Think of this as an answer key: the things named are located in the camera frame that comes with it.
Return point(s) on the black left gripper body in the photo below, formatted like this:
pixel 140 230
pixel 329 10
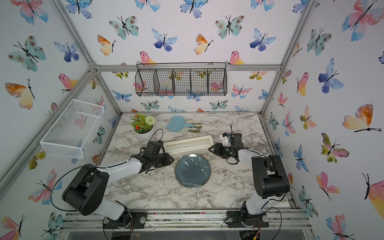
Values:
pixel 161 160

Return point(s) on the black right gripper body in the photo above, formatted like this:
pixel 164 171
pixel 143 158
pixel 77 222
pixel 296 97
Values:
pixel 224 151

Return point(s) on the cream plastic wrap dispenser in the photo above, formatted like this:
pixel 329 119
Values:
pixel 181 148

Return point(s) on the clear plastic wrap sheet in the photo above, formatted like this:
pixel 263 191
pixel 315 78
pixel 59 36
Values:
pixel 192 171

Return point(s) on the dark teal round plate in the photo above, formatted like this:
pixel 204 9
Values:
pixel 192 170

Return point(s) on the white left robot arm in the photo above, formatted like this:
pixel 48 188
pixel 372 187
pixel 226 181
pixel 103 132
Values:
pixel 86 192

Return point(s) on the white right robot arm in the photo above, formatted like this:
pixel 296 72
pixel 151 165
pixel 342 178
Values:
pixel 269 176

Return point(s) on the potted flower plant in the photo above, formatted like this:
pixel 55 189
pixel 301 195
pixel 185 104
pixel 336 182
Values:
pixel 143 125

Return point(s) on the light blue plastic pan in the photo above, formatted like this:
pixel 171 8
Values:
pixel 177 124

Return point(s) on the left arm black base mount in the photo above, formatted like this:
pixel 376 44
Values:
pixel 128 220

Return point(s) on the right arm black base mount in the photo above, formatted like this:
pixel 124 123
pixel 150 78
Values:
pixel 241 219

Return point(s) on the black wire wall basket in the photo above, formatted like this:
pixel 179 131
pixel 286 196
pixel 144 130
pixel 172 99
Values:
pixel 181 79

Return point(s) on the white mesh wall basket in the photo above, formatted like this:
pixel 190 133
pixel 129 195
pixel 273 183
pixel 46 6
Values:
pixel 72 131

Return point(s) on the aluminium front rail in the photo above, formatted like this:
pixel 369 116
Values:
pixel 201 220

